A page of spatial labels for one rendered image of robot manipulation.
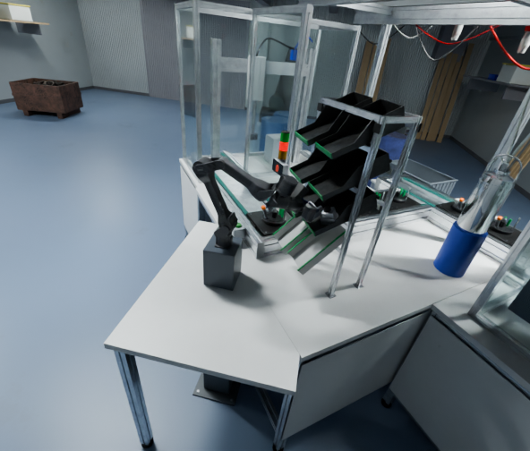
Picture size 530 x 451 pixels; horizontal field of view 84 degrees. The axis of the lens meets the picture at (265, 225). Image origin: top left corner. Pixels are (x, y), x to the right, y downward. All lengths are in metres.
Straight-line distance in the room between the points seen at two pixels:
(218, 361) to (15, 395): 1.48
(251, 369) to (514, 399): 1.03
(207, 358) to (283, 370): 0.27
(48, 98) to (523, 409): 8.15
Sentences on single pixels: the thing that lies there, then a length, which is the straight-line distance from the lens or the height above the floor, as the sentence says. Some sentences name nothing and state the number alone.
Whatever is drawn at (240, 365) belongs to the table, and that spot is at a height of 0.86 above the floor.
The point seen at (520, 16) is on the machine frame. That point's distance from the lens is 2.04.
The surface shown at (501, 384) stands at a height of 0.77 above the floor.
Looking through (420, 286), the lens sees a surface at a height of 0.86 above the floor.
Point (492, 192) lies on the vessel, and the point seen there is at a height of 1.35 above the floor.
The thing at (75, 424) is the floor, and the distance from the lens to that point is 2.16.
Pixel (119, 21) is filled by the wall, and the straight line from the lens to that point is 11.14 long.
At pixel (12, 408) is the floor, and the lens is 2.35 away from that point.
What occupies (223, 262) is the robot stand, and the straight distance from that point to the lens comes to 1.28.
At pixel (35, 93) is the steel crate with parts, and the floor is 0.47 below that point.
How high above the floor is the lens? 1.83
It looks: 32 degrees down
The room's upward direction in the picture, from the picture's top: 6 degrees clockwise
